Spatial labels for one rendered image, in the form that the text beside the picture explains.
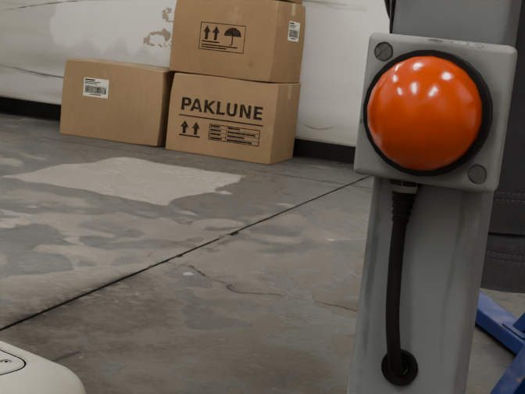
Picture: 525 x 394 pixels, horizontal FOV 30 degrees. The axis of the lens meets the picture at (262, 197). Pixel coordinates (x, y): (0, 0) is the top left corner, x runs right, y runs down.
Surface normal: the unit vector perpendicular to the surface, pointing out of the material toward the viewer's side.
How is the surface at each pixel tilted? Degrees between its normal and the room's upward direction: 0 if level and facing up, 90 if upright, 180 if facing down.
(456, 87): 62
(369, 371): 90
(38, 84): 90
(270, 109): 90
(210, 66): 92
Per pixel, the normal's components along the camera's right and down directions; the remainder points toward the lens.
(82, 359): 0.11, -0.98
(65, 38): -0.34, 0.12
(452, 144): 0.36, 0.63
